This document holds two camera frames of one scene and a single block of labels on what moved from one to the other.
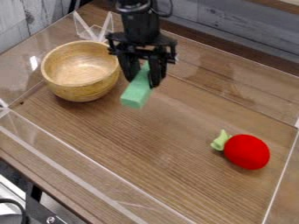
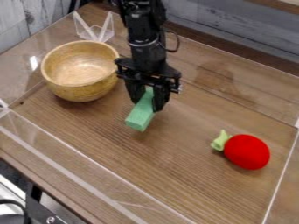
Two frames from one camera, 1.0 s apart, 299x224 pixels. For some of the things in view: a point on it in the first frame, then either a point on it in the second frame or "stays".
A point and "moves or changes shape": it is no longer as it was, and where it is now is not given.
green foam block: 139,91 moves or changes shape
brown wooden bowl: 80,70 stays
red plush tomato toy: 244,150 stays
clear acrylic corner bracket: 93,33 stays
